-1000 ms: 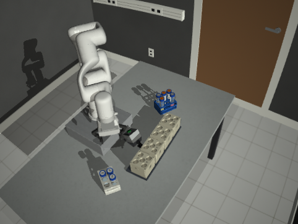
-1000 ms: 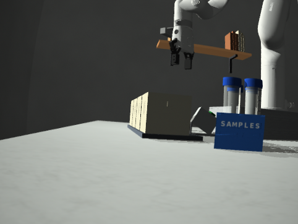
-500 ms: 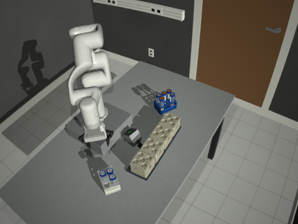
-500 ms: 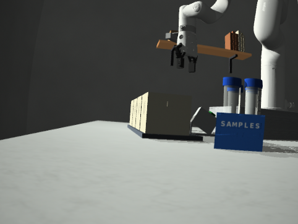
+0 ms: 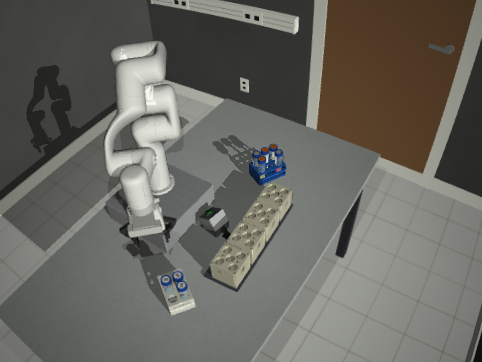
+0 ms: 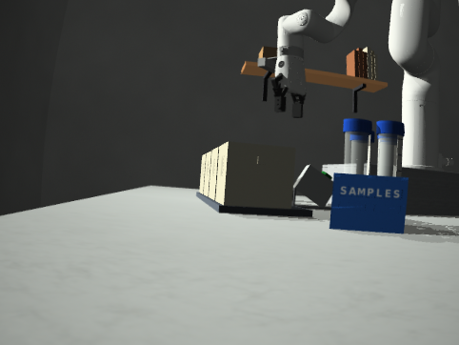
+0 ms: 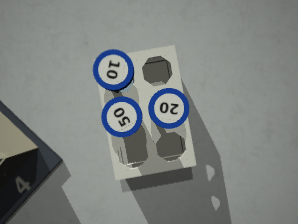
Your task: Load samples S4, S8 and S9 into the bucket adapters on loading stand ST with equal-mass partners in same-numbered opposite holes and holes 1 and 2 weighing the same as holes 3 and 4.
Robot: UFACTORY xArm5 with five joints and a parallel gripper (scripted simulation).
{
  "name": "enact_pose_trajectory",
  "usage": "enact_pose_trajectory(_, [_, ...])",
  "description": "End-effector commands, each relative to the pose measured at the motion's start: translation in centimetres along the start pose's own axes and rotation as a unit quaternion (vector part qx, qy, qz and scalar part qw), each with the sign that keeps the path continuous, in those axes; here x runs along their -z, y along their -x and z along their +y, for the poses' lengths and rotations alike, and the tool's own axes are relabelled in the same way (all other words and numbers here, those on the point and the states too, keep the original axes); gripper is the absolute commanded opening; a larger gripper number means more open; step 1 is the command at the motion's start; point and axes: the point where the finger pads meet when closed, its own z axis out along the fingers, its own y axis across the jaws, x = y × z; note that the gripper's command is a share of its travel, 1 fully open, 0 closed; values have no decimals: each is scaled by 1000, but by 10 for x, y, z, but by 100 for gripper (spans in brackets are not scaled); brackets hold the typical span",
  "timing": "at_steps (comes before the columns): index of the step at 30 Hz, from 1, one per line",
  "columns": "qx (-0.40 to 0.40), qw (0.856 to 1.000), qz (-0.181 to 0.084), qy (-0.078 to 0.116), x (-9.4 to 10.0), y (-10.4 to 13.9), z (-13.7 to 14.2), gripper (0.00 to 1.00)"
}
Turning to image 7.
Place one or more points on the beige bucket adapter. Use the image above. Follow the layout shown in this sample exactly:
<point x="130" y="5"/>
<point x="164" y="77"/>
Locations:
<point x="15" y="149"/>

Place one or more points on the white tube rack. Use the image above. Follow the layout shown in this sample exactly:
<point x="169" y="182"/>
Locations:
<point x="168" y="149"/>

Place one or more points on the blue tube cap with white 50 label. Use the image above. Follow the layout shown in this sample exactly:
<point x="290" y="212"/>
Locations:
<point x="121" y="116"/>

